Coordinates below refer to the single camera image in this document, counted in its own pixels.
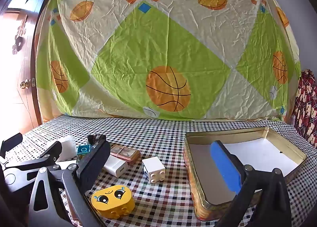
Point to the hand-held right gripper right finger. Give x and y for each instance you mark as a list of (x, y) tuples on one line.
[(225, 165)]

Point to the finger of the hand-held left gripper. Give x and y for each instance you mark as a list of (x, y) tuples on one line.
[(11, 142), (53, 151)]

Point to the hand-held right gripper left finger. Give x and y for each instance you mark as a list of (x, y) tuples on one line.
[(94, 165)]

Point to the clear plastic bag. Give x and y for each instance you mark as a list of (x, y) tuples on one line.
[(68, 146)]

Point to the white charger adapter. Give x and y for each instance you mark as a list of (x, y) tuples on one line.
[(115, 166)]

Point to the black glitter hair clip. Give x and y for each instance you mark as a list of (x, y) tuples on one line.
[(93, 139)]

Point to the gold metal tin box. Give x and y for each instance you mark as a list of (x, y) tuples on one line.
[(198, 157)]

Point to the card bundle with rubber band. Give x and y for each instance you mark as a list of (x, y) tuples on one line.
[(123, 154)]

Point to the yellow face toy brick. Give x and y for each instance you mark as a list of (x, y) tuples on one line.
[(111, 196)]

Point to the teal toy block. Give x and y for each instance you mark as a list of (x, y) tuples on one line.
[(83, 150)]

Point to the wooden door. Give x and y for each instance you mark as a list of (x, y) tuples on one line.
[(22, 108)]

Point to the brass door knob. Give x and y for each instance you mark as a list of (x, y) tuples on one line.
[(24, 84)]

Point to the checkered tablecloth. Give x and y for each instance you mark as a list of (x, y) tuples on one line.
[(163, 137)]

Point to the red plaid bear cloth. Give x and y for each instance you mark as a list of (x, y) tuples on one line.
[(307, 108)]

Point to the basketball print bed sheet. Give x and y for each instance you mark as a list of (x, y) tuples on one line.
[(161, 31)]

